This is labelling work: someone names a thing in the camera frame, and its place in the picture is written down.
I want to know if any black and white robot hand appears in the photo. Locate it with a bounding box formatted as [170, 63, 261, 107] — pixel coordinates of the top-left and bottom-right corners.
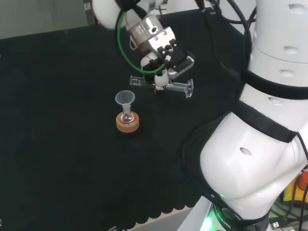
[141, 26, 195, 95]

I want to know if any clear graduated cylinder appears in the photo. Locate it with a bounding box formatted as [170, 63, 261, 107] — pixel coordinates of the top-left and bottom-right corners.
[129, 75, 194, 99]

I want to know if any small round-bottom glass flask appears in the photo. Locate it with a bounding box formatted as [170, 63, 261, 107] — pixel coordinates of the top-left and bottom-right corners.
[120, 105, 134, 125]

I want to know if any clear plastic funnel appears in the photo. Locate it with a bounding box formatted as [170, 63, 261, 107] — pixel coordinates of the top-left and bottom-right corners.
[115, 90, 136, 112]

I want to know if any black bench cloth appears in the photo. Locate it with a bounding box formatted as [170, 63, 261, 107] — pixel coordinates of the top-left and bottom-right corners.
[0, 7, 248, 230]

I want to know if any yellow stop button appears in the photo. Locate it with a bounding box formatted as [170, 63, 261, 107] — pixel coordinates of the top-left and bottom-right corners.
[282, 166, 308, 208]

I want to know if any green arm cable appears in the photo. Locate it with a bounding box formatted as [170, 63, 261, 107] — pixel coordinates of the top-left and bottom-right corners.
[116, 11, 169, 74]

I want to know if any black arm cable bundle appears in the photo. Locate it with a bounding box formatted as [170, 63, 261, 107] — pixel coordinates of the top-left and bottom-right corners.
[194, 0, 257, 73]

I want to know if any cork ring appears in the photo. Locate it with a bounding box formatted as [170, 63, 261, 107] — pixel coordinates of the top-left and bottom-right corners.
[115, 112, 141, 133]

